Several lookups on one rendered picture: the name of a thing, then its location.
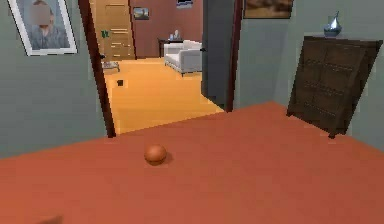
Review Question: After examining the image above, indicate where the dark side table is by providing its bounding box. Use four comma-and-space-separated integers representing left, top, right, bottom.
157, 37, 184, 58

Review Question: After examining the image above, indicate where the white framed portrait picture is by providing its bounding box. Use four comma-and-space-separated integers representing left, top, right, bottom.
7, 0, 78, 57

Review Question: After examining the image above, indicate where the light wooden door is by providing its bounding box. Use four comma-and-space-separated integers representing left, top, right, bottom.
89, 0, 137, 62

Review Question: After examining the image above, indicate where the brown framed landscape picture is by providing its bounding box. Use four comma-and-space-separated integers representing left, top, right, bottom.
243, 0, 295, 20

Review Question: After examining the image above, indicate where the white sofa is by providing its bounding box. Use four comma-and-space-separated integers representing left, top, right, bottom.
163, 39, 203, 77

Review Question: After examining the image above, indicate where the small grey coffee table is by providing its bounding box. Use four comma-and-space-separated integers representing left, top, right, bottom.
101, 60, 121, 73

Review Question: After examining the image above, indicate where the dark grey room door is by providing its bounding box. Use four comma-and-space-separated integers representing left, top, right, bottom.
200, 0, 237, 110

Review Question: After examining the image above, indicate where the dark brown chest of drawers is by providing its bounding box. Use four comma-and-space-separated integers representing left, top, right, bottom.
286, 35, 384, 140

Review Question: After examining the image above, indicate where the small dark framed picture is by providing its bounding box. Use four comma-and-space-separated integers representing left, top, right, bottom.
133, 6, 150, 21

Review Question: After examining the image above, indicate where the silver blue vase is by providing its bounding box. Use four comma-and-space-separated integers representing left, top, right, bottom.
323, 10, 343, 38

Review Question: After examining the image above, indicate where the orange ball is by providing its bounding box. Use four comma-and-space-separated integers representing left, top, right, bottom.
143, 143, 168, 166

